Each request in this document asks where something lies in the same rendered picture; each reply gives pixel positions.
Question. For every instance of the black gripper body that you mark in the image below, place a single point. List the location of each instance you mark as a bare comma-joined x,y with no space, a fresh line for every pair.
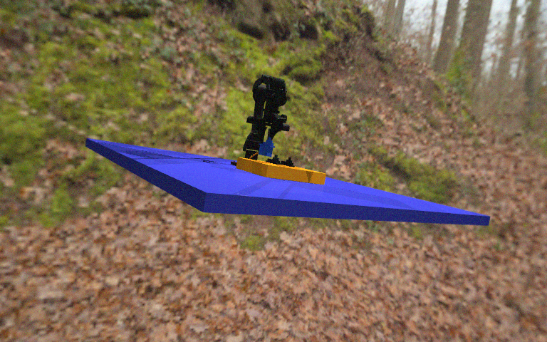
262,122

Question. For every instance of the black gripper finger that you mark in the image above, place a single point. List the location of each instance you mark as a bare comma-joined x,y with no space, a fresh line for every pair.
272,132
261,131

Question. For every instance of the orange flat deck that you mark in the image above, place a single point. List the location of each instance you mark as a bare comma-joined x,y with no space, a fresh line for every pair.
284,170

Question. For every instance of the blue micro servo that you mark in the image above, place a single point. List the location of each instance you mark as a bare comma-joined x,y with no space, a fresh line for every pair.
266,148

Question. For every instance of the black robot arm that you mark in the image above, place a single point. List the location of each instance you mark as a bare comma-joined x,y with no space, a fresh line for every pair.
274,93

